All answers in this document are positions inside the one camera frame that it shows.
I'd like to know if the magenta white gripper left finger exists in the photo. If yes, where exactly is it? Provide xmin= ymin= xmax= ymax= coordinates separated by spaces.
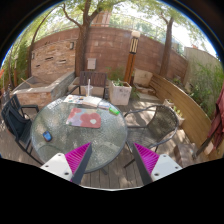
xmin=41 ymin=143 xmax=92 ymax=185

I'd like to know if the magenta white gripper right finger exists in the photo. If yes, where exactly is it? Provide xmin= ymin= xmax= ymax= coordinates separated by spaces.
xmin=133 ymin=143 xmax=182 ymax=185

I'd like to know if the blue computer mouse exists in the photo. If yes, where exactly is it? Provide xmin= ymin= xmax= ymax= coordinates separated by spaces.
xmin=43 ymin=131 xmax=52 ymax=142

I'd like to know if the floral red mouse pad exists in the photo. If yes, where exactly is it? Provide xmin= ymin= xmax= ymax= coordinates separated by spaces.
xmin=66 ymin=108 xmax=101 ymax=128

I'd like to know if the round glass patio table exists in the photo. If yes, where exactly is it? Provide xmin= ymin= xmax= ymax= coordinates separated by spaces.
xmin=31 ymin=97 xmax=127 ymax=173

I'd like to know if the mesh metal chair right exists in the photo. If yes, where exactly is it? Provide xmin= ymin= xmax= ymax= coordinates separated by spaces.
xmin=125 ymin=104 xmax=179 ymax=152

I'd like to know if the curved wooden bench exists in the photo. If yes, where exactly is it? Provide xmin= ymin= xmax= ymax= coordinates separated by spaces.
xmin=150 ymin=74 xmax=211 ymax=147

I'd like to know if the open magazine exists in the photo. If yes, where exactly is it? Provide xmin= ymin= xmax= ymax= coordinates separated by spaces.
xmin=64 ymin=95 xmax=102 ymax=107

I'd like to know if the green bottle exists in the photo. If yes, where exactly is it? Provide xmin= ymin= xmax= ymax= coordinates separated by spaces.
xmin=109 ymin=106 xmax=120 ymax=115

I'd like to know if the red folded patio umbrella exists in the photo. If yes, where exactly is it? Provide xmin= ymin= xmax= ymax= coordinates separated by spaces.
xmin=192 ymin=83 xmax=224 ymax=159

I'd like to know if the black metal chair left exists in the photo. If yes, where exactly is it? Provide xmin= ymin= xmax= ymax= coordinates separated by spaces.
xmin=1 ymin=94 xmax=42 ymax=165

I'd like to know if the white square planter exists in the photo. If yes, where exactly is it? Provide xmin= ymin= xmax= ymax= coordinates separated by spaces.
xmin=109 ymin=81 xmax=132 ymax=106

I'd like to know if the stone raised planter bed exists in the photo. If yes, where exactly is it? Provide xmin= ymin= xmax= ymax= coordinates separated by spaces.
xmin=12 ymin=72 xmax=74 ymax=107

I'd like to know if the beige cushion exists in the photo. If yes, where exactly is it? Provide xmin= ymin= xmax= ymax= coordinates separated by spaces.
xmin=134 ymin=69 xmax=153 ymax=87

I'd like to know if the wooden slatted chair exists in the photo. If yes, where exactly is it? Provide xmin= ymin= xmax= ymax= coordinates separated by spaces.
xmin=68 ymin=71 xmax=107 ymax=98

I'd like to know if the tree trunk right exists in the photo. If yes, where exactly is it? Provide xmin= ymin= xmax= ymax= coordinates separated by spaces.
xmin=159 ymin=12 xmax=174 ymax=77

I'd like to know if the tree trunk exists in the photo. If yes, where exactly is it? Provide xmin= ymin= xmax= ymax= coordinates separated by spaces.
xmin=62 ymin=0 xmax=103 ymax=76
xmin=159 ymin=12 xmax=174 ymax=77

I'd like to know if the grey electrical box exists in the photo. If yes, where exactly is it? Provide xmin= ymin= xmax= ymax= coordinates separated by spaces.
xmin=87 ymin=58 xmax=96 ymax=70

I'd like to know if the tree trunk centre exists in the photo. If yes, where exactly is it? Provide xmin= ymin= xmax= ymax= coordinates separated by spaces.
xmin=62 ymin=0 xmax=103 ymax=76

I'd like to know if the wooden garden lamp post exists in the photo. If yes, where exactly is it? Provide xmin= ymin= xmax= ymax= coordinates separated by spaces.
xmin=124 ymin=30 xmax=140 ymax=83

